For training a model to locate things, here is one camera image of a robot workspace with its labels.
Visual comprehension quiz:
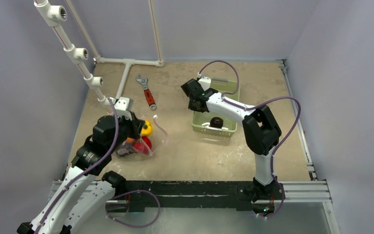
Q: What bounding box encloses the yellow lemon toy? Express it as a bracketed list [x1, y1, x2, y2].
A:
[141, 120, 153, 137]

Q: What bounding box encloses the clear zip top bag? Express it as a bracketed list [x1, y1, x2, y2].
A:
[115, 115, 169, 157]

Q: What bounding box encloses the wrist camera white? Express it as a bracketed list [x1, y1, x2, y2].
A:
[109, 97, 133, 120]
[197, 76, 212, 91]

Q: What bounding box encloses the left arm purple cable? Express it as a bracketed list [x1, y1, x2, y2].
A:
[32, 97, 161, 234]

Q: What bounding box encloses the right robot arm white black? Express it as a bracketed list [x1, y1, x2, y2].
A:
[181, 79, 281, 198]

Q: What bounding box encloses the red tomato toy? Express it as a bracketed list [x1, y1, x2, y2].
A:
[132, 136, 152, 156]

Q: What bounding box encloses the aluminium frame rail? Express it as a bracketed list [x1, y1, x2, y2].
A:
[277, 59, 340, 234]

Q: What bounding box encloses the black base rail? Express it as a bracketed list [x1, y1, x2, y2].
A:
[113, 180, 286, 216]

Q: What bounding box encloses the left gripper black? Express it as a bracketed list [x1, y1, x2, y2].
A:
[108, 110, 145, 152]

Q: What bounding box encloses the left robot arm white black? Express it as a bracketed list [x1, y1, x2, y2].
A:
[17, 113, 145, 234]

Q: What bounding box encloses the white pvc pipe frame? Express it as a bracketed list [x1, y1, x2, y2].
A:
[34, 0, 165, 106]

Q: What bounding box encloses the green perforated basket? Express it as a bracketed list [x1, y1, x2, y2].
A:
[191, 78, 237, 138]

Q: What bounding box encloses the red handled adjustable wrench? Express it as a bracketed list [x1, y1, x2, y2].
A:
[136, 75, 157, 110]

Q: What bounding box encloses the orange green mango toy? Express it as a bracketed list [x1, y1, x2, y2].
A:
[126, 137, 136, 144]

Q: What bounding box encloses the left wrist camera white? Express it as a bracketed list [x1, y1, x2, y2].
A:
[109, 97, 133, 120]

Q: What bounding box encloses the dark purple plum toy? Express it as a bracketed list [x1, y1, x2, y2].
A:
[209, 117, 224, 129]

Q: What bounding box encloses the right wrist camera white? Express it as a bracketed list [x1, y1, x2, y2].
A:
[197, 76, 212, 91]

